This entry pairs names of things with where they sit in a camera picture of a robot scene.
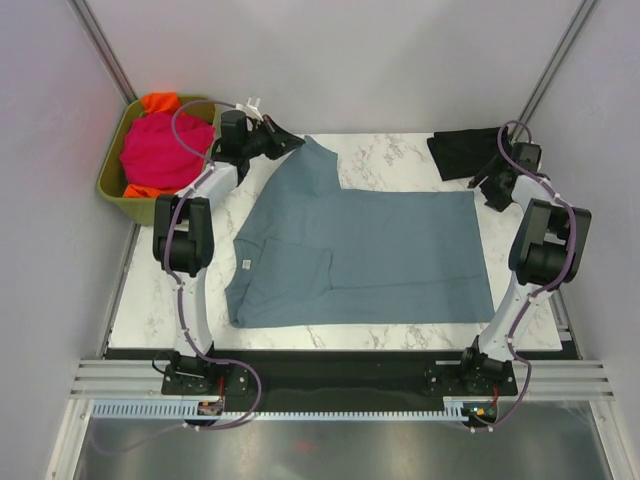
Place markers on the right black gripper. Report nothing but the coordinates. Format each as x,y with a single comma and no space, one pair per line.
495,201

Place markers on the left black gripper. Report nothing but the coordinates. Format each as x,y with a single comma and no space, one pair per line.
281,141

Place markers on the blue-grey t-shirt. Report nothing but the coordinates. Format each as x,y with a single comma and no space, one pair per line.
314,253

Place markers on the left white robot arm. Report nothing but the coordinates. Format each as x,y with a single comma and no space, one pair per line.
183,241

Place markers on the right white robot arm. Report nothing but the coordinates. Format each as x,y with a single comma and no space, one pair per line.
546,252

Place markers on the folded black t-shirt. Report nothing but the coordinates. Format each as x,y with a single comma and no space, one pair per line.
461,154

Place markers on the magenta t-shirt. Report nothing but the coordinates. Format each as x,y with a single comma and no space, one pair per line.
194,135

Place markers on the orange t-shirt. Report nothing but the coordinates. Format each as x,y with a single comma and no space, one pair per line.
160,102

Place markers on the olive green plastic bin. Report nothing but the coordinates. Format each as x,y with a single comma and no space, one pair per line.
112,182

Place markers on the right aluminium frame post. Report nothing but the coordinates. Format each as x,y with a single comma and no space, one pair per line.
568,40

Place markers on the aluminium frame post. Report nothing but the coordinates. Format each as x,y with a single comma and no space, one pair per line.
568,40
98,38

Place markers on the left aluminium frame post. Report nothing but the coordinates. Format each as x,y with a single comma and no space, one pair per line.
98,38

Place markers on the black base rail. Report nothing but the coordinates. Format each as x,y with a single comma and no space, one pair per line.
315,380

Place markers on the white slotted cable duct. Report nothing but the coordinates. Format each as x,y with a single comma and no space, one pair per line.
202,414

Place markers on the aluminium extrusion rail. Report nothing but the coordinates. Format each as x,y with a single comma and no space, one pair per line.
550,380

